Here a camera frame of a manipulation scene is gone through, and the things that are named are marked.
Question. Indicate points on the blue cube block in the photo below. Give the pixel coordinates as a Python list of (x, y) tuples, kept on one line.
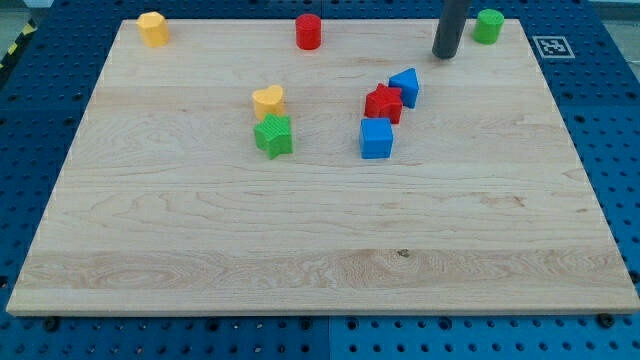
[(376, 138)]

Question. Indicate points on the green star block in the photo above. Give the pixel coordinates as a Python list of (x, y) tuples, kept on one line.
[(273, 135)]

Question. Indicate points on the yellow heart block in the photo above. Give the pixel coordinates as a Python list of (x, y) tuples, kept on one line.
[(268, 100)]

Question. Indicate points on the red star block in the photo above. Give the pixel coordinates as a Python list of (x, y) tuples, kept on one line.
[(384, 102)]

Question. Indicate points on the blue triangular prism block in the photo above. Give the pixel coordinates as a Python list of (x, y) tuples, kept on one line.
[(407, 81)]

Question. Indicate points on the red cylinder block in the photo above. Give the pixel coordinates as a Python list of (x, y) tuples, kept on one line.
[(308, 31)]

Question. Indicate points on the light wooden board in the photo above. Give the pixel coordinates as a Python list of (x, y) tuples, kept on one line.
[(165, 206)]

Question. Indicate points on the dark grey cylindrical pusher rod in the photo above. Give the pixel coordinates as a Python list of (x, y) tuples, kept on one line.
[(450, 28)]

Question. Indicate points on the yellow hexagonal prism block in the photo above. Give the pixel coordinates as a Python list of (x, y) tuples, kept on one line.
[(153, 29)]

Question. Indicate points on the green cylinder block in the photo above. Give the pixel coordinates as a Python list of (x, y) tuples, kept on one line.
[(488, 26)]

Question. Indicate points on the black white fiducial marker tag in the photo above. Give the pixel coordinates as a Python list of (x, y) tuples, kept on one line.
[(553, 47)]

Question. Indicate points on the black bolt front left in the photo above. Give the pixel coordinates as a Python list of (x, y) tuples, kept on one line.
[(51, 324)]

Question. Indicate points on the black bolt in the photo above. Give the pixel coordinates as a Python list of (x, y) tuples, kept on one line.
[(605, 320), (51, 324)]

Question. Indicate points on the black bolt front right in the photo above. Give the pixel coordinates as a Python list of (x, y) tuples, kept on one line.
[(605, 320)]

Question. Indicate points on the yellow black hazard tape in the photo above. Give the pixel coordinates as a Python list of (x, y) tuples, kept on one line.
[(18, 46)]

